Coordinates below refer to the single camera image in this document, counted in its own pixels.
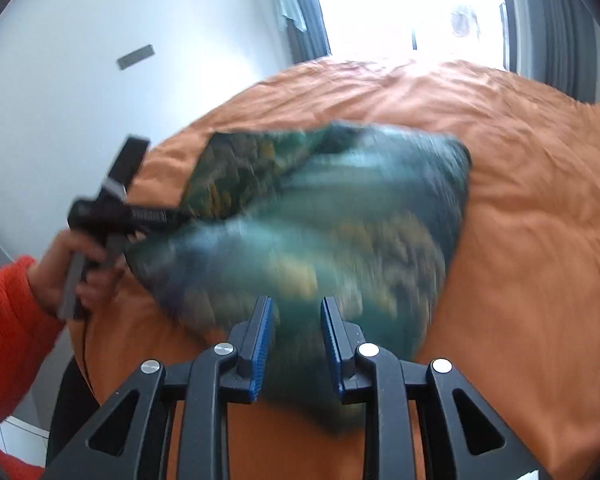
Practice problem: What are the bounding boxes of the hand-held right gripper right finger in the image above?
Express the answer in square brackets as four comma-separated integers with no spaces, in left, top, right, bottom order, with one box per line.
[321,296,540,480]

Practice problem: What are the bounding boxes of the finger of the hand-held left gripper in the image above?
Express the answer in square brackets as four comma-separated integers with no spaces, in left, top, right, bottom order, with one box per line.
[127,204,187,231]

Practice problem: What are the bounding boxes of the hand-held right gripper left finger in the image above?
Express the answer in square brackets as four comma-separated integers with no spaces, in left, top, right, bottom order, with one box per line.
[40,296,274,480]

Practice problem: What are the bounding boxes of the green printed jacket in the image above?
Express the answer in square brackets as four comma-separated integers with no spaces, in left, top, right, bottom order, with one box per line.
[125,120,473,433]

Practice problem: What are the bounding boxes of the person's left forearm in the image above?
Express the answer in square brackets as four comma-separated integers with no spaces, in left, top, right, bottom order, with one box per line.
[0,255,67,436]

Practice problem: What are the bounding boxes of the person's left hand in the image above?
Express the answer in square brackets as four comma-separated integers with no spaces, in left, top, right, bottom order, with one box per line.
[26,229,131,313]

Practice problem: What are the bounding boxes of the person's black pants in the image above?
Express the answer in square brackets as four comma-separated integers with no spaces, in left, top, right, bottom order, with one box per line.
[45,354,103,468]

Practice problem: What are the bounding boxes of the orange bedspread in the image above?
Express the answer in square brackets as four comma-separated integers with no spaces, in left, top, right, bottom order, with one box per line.
[77,57,600,480]

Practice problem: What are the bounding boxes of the white hanging cloth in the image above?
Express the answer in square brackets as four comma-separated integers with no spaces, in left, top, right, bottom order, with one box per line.
[274,0,307,33]

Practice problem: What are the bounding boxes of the grey curtain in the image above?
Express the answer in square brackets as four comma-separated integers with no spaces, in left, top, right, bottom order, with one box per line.
[497,0,598,107]
[279,0,331,63]

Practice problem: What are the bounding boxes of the person's orange sweater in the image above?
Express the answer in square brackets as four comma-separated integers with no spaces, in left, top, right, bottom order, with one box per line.
[0,432,48,480]

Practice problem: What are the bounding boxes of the bright window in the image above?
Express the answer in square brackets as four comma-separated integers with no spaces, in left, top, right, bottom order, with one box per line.
[307,0,510,73]

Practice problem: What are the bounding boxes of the round outdoor fan unit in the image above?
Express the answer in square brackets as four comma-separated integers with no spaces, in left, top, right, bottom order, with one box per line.
[449,4,481,40]

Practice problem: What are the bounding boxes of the grey wall plate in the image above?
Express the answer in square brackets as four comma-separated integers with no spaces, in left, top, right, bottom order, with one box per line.
[116,44,157,70]

